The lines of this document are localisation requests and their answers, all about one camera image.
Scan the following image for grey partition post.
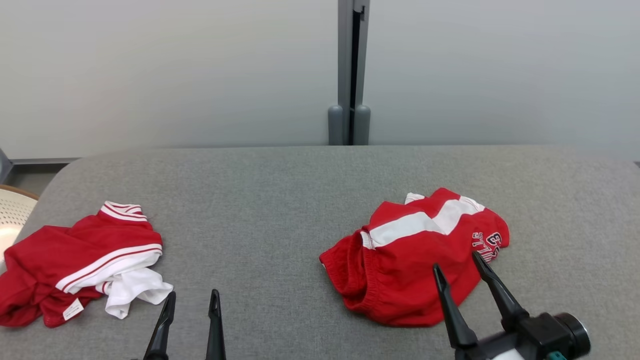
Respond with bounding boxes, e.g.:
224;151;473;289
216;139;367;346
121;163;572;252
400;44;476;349
327;0;372;146

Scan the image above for red white shorts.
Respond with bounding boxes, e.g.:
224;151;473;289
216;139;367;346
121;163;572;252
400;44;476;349
319;187;511;328

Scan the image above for white perforated laundry basket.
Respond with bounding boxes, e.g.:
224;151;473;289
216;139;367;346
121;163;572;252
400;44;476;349
0;184;40;263

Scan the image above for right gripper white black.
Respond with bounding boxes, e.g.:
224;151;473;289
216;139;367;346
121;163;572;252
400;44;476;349
433;251;592;360

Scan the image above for red white striped shirt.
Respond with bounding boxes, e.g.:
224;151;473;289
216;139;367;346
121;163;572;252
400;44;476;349
0;201;174;329

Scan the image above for dark grey bracket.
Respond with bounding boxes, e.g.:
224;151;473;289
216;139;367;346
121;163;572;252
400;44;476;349
0;148;14;184

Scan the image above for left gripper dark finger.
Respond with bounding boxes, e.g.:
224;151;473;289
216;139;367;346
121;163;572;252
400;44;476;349
144;291;177;360
205;289;227;360

